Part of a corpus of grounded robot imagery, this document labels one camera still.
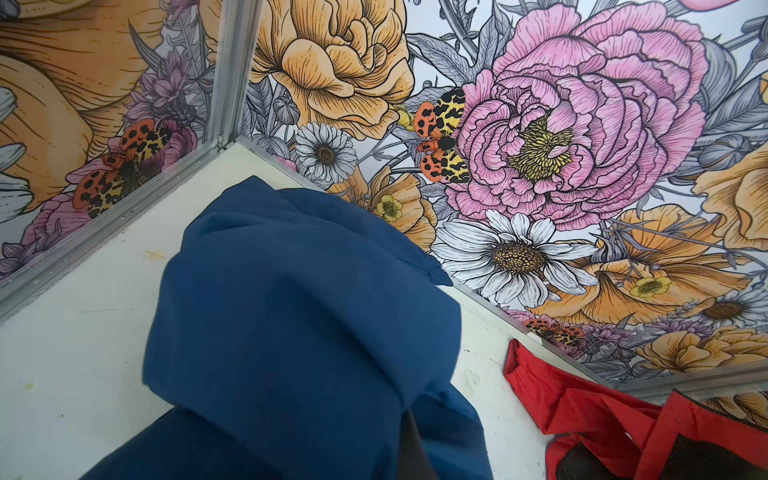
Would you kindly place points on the blue jacket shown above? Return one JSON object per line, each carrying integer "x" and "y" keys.
{"x": 297, "y": 336}

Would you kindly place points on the red black jacket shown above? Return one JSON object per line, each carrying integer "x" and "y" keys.
{"x": 600, "y": 433}

